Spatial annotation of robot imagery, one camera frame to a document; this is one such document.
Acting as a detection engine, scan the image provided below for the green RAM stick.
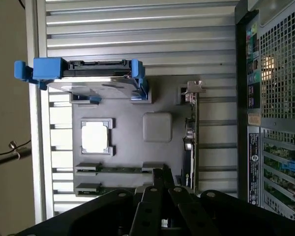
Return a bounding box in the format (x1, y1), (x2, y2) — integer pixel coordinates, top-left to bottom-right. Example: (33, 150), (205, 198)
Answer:
(76, 187), (138, 197)

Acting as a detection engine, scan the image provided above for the grey printed parts rack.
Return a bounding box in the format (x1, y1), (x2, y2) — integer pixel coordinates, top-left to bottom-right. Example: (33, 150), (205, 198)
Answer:
(70, 75), (200, 198)

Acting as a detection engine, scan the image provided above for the grey square socket cover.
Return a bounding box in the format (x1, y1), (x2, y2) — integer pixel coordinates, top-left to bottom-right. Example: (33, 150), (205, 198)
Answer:
(142, 112), (173, 143)

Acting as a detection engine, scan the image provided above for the silver CPU chip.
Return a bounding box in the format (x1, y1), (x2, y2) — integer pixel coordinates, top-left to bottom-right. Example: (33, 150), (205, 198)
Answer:
(81, 121), (109, 151)

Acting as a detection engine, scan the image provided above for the blue card retention latch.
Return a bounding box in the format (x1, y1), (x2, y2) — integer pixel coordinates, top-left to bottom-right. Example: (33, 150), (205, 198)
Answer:
(282, 159), (295, 173)

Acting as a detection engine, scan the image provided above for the hard disk in blue caddy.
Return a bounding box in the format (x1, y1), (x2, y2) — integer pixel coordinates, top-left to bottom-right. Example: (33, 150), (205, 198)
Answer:
(14, 57), (150, 104)

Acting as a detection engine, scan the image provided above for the black open PC case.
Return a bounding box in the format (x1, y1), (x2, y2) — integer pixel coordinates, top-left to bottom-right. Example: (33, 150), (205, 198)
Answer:
(234, 0), (295, 223)

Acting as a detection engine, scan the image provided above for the graphics card with metal bracket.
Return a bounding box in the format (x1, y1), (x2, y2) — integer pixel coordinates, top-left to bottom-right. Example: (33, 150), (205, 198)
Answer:
(180, 80), (207, 194)

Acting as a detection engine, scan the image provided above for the black cable with metal clamp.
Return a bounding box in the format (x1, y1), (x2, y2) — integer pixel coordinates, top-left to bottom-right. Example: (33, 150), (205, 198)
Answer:
(0, 139), (32, 168)

